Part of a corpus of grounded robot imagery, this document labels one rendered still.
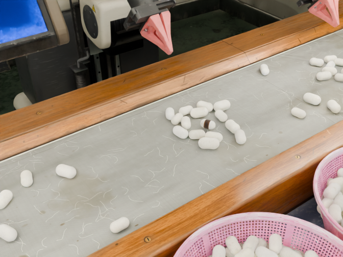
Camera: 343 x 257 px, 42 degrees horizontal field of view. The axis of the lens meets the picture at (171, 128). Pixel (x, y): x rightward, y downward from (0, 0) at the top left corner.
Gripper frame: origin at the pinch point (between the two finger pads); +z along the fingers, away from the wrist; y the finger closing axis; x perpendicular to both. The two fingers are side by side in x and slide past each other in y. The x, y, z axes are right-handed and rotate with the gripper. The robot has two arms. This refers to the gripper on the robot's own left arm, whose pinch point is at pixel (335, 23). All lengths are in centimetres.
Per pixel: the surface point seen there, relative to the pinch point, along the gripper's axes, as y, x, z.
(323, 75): -14.2, -1.8, 10.9
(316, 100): -23.7, -5.8, 15.6
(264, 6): 125, 145, -65
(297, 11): 125, 121, -47
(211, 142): -50, -5, 14
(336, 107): -22.8, -8.7, 18.7
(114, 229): -74, -10, 20
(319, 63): -9.7, 1.7, 7.5
